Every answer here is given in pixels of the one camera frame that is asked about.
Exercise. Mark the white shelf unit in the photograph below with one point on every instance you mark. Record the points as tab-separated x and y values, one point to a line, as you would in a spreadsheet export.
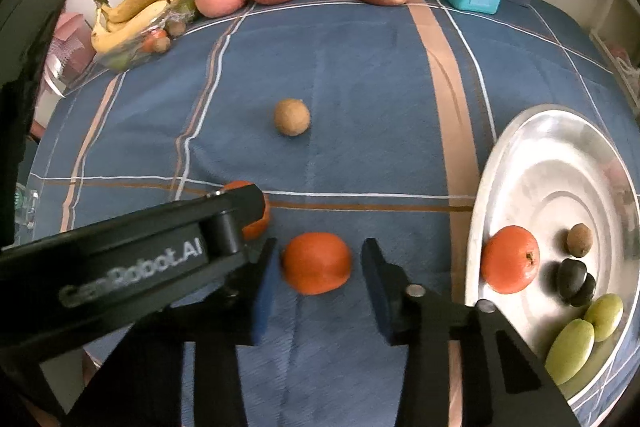
617	37

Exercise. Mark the small orange fruit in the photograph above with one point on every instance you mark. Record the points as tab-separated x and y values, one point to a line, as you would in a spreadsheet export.
152	41

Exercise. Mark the silver metal plate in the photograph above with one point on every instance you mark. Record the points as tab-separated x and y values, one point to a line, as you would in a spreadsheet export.
550	187

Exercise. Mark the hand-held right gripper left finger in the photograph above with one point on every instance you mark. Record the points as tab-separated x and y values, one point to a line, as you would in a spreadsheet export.
265	292

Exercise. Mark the orange mandarin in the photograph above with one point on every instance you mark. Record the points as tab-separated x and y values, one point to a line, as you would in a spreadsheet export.
316	263
257	224
510	259

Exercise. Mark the small brown longan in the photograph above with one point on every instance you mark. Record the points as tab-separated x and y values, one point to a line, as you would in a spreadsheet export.
161	46
176	29

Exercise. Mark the clear glass dish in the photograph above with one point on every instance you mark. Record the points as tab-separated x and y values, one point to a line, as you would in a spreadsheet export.
150	42

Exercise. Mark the blue plaid tablecloth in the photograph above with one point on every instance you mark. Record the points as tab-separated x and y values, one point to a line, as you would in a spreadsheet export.
350	82

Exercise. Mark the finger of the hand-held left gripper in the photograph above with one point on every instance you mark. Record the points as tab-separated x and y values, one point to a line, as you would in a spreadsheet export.
235	217

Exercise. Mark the clear glass mug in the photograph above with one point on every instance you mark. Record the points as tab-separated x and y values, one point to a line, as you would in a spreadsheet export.
27	207

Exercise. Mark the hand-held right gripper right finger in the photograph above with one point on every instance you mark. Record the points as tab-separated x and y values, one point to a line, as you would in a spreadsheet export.
380	292

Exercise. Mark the small black fruit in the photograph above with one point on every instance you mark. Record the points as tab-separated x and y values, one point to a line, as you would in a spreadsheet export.
585	292
570	277

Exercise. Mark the small green jujube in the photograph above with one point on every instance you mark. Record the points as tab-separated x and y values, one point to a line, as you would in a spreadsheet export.
119	61

